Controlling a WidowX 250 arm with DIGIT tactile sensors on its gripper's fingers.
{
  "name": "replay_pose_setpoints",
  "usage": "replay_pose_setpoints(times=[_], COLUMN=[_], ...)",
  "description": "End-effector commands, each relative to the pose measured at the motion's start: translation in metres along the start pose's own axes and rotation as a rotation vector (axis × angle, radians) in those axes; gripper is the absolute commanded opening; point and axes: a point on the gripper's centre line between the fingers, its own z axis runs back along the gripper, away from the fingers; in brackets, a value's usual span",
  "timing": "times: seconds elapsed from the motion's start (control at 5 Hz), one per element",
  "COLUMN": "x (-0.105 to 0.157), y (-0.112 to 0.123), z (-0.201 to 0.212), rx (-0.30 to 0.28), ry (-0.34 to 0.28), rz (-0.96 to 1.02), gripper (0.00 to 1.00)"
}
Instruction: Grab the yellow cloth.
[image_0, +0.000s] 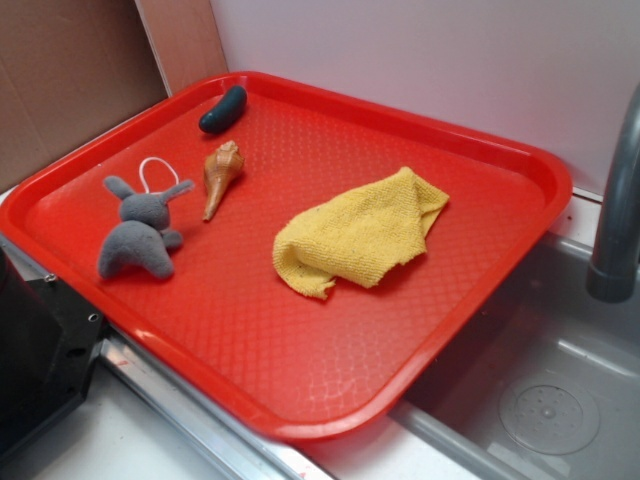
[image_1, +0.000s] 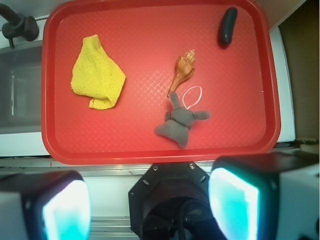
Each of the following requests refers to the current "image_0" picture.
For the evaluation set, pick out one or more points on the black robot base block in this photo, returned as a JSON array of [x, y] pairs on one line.
[[50, 339]]

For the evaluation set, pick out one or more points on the yellow terry cloth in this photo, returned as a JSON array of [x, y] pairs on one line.
[[360, 235]]

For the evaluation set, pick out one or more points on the red plastic tray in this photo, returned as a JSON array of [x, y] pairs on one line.
[[290, 367]]

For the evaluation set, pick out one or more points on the tan spiral seashell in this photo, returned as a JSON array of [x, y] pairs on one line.
[[221, 168]]

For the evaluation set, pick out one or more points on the dark green toy cucumber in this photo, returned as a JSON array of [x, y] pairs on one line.
[[226, 112]]

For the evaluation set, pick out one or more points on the grey plush bunny toy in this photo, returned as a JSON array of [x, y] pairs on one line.
[[143, 238]]

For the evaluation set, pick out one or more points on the grey plastic sink basin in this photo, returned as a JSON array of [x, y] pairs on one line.
[[541, 383]]

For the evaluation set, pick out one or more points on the grey faucet spout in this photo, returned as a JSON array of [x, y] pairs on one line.
[[612, 270]]

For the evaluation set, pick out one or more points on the brown cardboard panel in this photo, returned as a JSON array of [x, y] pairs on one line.
[[72, 70]]

